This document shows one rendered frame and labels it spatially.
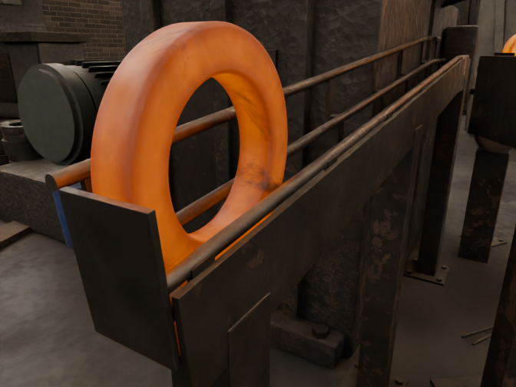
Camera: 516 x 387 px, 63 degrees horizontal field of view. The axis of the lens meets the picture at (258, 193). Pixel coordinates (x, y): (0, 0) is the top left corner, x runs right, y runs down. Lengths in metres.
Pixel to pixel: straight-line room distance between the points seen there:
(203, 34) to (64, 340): 1.10
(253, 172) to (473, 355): 0.99
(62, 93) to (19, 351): 0.85
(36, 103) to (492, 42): 3.41
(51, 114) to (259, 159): 1.43
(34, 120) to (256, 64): 1.56
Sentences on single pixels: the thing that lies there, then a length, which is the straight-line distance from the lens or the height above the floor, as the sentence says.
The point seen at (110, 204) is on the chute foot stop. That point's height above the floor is 0.65.
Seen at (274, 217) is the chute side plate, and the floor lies 0.61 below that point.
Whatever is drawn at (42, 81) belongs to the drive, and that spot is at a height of 0.62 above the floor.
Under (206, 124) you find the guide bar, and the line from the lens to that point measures 0.38.
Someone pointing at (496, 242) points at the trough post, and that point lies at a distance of 1.91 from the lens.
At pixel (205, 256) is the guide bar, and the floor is 0.61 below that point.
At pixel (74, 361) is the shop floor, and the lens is 1.21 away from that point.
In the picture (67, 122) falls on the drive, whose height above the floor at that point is 0.48.
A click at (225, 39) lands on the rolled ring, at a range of 0.29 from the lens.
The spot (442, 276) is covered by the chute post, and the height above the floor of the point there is 0.01.
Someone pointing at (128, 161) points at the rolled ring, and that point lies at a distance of 0.23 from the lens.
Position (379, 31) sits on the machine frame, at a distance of 0.88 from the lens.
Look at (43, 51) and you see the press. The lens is 4.89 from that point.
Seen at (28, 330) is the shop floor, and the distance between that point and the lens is 1.36.
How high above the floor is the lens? 0.73
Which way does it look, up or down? 19 degrees down
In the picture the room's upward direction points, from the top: straight up
